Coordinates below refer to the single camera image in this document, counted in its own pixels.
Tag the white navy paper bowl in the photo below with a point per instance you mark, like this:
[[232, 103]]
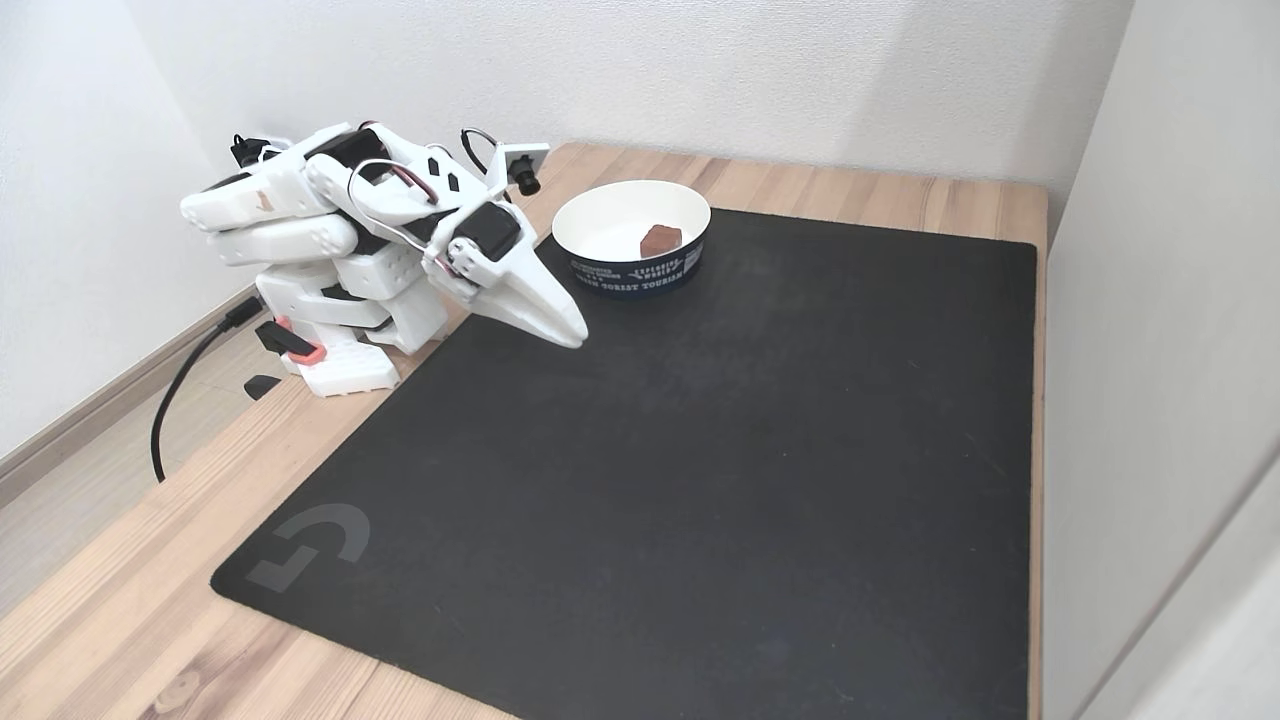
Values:
[[610, 215]]

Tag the brown toy cube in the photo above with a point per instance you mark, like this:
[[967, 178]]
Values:
[[660, 242]]

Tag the wooden baseboard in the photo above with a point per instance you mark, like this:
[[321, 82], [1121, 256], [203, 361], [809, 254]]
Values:
[[80, 420]]

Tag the black wall power adapter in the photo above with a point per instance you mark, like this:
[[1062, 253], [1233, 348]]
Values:
[[250, 150]]

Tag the black desk mat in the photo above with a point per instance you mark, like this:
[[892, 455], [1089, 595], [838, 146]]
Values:
[[700, 500]]

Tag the black orange table clamp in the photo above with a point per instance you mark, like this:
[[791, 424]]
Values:
[[282, 339]]

